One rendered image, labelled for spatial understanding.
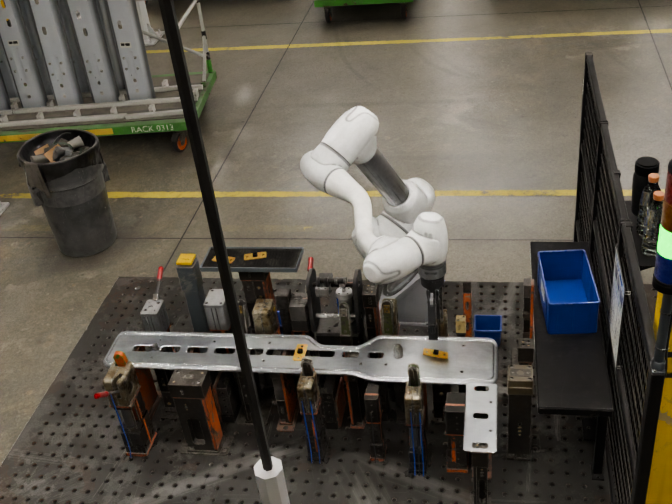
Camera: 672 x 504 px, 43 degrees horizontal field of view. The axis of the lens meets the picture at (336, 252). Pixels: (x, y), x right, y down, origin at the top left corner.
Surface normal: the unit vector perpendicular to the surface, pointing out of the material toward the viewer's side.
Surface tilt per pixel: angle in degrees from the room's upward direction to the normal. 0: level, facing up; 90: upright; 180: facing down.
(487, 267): 0
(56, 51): 86
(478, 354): 0
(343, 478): 0
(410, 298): 90
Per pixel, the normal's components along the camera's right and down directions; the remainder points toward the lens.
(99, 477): -0.11, -0.82
